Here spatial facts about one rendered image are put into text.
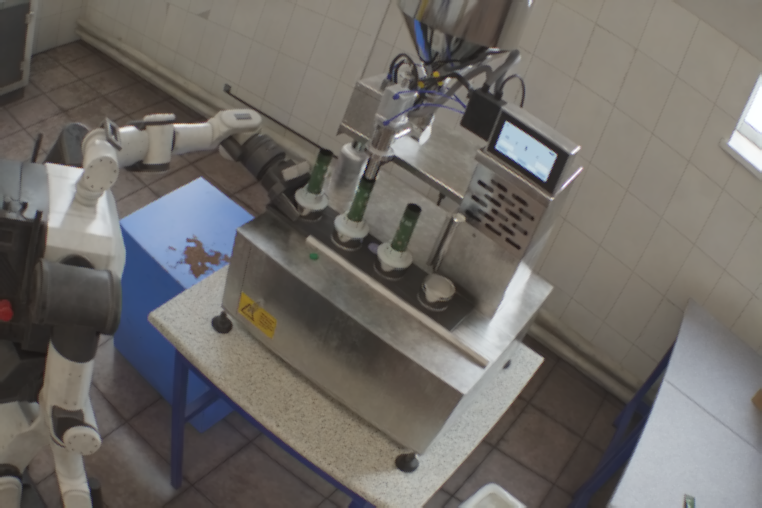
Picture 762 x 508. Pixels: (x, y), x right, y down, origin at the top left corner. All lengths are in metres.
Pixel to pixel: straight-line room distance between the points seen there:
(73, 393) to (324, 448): 0.67
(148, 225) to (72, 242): 1.14
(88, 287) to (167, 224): 1.26
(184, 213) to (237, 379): 0.80
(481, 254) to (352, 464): 0.51
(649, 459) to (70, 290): 1.58
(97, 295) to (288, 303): 0.66
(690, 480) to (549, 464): 0.98
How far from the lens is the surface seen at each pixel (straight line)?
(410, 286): 1.50
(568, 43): 2.75
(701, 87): 2.65
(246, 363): 1.62
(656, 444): 2.00
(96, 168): 1.05
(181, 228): 2.17
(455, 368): 1.39
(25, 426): 1.42
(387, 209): 1.71
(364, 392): 1.49
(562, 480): 2.77
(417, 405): 1.43
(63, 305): 0.93
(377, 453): 1.54
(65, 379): 1.04
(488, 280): 1.48
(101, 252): 1.05
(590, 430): 3.04
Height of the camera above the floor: 1.95
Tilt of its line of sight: 37 degrees down
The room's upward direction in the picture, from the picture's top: 21 degrees clockwise
